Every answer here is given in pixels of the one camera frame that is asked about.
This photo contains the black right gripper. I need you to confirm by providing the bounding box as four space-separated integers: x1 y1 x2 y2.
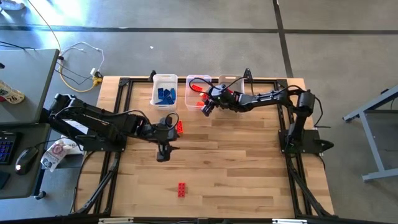
201 88 242 118

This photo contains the yellow floor cable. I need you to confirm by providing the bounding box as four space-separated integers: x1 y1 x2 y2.
26 0 103 93

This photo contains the silver aluminium bar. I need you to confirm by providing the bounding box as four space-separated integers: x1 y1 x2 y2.
98 217 134 224
272 218 308 224

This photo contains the grey metal table frame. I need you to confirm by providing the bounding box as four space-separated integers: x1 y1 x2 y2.
342 84 398 183

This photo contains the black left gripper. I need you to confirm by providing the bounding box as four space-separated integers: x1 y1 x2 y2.
148 117 181 163

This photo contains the white printed bag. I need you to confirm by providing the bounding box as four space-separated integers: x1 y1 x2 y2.
40 139 73 173

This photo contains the black table frame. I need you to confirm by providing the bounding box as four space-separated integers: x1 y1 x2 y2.
70 68 336 224

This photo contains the white plastic bin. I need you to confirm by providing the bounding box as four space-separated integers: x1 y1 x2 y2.
150 73 179 111

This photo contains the numbered paper tag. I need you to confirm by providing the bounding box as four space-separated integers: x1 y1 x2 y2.
0 80 25 105

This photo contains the person's shoe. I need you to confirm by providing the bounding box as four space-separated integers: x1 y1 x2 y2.
0 0 26 11

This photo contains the dark grey desk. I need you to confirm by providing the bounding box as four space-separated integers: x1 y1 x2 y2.
0 123 52 200

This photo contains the black keyboard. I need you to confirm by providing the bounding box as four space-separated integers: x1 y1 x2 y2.
0 132 18 166

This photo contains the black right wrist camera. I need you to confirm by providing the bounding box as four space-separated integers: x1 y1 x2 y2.
207 84 228 100

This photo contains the clear plastic bin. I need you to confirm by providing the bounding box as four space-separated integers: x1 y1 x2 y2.
184 74 213 112

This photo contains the black computer mouse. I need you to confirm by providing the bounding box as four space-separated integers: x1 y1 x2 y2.
14 146 40 175

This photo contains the beige plastic bin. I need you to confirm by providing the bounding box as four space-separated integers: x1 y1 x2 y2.
217 74 246 112

